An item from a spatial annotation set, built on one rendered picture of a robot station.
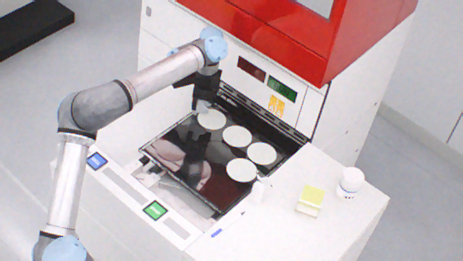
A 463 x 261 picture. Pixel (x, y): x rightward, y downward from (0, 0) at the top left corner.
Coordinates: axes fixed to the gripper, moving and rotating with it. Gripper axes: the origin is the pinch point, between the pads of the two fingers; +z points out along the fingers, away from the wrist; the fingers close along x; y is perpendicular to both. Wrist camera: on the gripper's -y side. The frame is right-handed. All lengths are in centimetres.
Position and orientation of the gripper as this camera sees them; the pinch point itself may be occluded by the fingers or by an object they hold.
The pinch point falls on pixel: (193, 111)
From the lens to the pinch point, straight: 216.9
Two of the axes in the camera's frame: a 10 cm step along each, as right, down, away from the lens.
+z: -1.5, 7.0, 7.0
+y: 9.7, 2.3, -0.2
